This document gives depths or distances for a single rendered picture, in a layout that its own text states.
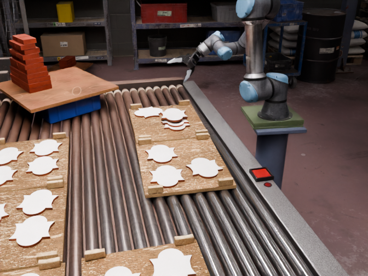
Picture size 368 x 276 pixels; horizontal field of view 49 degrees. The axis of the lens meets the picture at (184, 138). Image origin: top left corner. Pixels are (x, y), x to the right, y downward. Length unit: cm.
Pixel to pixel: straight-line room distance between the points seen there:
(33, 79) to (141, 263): 132
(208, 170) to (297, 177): 190
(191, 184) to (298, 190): 184
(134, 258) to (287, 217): 55
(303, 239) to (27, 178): 104
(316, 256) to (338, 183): 217
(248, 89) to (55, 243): 121
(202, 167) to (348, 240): 152
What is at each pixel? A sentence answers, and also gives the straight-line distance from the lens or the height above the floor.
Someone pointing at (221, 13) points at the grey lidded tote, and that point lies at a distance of 611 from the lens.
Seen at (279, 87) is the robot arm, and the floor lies 108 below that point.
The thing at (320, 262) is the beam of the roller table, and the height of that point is 92.
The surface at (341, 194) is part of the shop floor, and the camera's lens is 335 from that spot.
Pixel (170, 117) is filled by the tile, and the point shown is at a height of 98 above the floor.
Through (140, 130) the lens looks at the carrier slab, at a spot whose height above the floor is 94.
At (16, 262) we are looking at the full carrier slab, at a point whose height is 94.
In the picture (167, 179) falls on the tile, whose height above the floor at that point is 95.
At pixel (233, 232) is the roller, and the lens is 135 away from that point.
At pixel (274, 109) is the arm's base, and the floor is 96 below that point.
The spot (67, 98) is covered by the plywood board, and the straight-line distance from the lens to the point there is 213.
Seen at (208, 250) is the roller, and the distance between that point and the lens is 128.
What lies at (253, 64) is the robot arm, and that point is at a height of 121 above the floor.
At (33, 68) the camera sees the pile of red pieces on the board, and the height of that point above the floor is 117.
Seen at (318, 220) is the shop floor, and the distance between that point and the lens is 301.
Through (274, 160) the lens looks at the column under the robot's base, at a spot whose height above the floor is 66.
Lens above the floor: 179
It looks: 27 degrees down
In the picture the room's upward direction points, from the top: straight up
